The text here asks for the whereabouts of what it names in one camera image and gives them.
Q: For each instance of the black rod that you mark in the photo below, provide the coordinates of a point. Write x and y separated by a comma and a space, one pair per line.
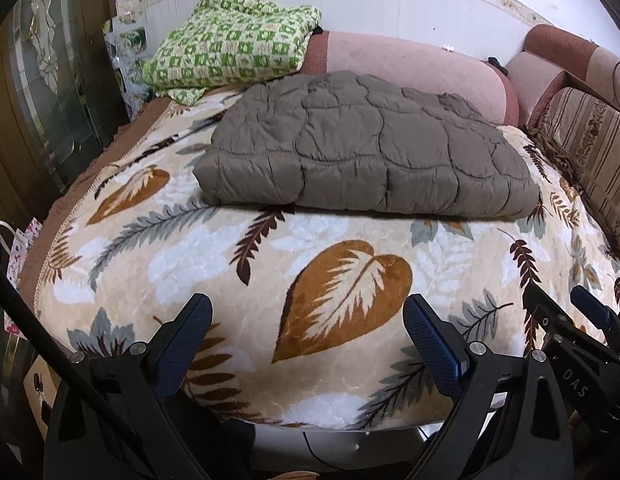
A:
20, 300

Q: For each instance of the striped floral sofa cushion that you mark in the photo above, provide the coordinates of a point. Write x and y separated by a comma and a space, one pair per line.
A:
594, 150

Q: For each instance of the green checked blanket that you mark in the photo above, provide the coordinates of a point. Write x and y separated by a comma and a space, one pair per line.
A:
230, 40

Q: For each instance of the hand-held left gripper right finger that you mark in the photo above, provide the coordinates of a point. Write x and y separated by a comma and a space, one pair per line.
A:
434, 347

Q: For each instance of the floral paper bag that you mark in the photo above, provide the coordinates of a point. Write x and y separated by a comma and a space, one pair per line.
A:
20, 252

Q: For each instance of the cardboard box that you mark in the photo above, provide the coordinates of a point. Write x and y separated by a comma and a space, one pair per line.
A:
37, 395

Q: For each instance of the wooden door with glass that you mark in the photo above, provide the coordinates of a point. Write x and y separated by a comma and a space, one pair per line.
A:
50, 85

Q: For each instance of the grey quilted blanket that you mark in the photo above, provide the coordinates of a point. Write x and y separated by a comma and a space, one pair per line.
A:
370, 150

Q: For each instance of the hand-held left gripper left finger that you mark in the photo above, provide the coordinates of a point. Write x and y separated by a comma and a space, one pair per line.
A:
182, 345

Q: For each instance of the small black object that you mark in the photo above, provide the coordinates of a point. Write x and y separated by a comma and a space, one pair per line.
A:
497, 64

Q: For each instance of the leaf print fleece blanket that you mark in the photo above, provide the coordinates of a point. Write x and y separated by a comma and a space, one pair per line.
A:
340, 285

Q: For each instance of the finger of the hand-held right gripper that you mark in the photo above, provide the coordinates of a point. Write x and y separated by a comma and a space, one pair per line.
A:
592, 305
552, 315

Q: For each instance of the clear plastic bag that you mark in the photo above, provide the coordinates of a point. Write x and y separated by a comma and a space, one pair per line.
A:
127, 45

